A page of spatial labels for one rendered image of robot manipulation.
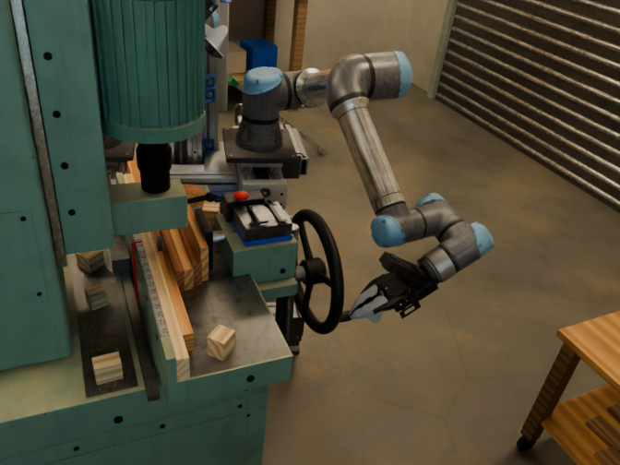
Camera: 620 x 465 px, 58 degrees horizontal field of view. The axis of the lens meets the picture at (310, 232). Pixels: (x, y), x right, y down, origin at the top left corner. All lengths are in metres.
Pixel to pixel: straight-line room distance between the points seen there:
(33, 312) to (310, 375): 1.31
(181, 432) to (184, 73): 0.67
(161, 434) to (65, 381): 0.21
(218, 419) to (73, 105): 0.64
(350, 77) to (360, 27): 3.75
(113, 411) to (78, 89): 0.55
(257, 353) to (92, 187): 0.38
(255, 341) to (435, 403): 1.29
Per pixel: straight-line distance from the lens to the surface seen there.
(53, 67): 0.89
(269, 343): 0.99
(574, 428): 2.07
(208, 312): 1.04
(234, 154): 1.76
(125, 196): 1.05
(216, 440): 1.23
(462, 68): 4.77
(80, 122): 0.92
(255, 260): 1.11
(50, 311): 1.06
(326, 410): 2.07
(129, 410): 1.09
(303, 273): 1.27
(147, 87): 0.89
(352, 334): 2.35
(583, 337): 1.84
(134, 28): 0.87
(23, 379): 1.12
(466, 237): 1.31
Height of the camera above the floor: 1.60
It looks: 34 degrees down
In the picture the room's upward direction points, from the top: 7 degrees clockwise
